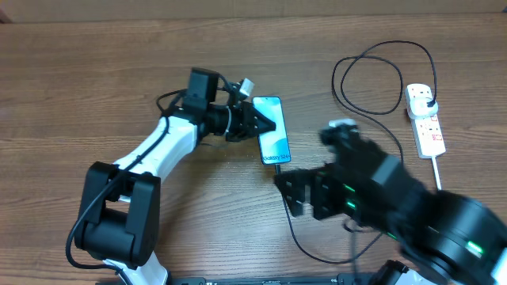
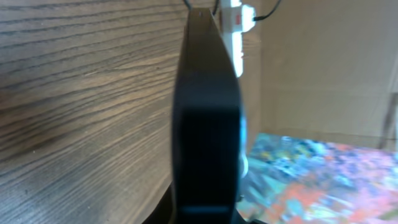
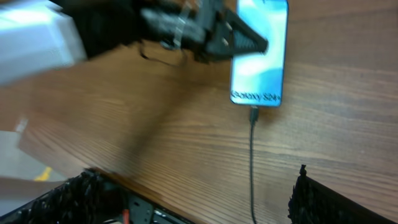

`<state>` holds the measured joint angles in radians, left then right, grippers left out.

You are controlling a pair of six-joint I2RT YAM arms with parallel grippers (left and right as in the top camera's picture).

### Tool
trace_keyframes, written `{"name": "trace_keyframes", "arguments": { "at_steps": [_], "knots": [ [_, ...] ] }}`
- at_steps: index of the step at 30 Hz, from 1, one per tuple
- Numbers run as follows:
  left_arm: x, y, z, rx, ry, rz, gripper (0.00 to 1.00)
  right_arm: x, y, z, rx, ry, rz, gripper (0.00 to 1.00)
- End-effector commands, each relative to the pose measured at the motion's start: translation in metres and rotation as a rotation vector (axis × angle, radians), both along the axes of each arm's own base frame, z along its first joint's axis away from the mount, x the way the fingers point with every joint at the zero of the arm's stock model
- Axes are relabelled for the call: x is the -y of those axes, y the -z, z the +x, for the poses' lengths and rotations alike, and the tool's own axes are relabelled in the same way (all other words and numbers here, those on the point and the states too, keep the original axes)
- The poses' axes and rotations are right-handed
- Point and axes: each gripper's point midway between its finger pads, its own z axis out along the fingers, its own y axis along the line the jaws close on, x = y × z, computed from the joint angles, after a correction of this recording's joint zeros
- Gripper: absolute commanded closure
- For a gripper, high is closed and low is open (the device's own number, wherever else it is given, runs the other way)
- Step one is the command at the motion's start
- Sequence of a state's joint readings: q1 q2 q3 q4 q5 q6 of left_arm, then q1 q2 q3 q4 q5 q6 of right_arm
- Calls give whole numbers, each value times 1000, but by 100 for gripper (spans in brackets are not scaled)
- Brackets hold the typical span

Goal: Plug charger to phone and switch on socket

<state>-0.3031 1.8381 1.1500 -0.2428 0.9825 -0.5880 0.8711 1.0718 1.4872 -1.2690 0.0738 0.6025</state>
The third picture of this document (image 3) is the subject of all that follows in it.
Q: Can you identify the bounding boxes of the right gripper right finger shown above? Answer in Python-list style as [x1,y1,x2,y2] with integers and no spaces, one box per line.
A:
[288,164,397,224]

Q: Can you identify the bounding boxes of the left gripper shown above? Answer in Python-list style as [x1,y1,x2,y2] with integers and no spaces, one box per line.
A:
[194,0,268,63]

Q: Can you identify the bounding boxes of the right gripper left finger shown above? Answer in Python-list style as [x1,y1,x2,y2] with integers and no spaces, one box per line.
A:
[1,169,127,224]

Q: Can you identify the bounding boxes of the blue Galaxy smartphone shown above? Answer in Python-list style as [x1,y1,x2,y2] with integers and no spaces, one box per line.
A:
[230,0,289,107]

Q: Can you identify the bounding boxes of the black charger cable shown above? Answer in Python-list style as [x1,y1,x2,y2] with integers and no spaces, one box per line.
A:
[248,105,260,224]

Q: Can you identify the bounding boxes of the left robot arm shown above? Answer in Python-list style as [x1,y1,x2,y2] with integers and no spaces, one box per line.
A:
[1,0,269,85]

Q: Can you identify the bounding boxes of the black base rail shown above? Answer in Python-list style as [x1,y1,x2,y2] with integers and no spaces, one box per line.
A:
[104,191,195,224]

